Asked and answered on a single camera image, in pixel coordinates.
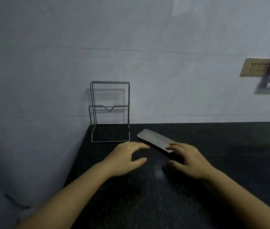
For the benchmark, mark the person's right hand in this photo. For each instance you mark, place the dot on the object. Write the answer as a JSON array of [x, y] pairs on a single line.
[[193, 162]]

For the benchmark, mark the person's left hand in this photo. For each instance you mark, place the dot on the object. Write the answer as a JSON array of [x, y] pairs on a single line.
[[121, 159]]

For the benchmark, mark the person's right thumb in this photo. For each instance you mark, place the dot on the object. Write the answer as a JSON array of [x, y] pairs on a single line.
[[176, 164]]

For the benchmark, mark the person's left thumb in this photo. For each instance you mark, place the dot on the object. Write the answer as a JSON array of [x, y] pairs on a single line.
[[138, 162]]

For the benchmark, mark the person's left forearm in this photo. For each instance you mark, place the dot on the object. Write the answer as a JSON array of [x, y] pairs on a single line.
[[68, 200]]

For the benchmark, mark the person's right forearm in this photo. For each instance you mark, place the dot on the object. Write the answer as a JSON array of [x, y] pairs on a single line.
[[244, 200]]

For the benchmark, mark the steel cleaver knife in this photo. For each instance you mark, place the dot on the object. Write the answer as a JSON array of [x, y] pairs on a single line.
[[155, 140]]

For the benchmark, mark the beige wall socket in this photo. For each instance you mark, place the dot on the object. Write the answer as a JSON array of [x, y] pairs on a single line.
[[256, 67]]

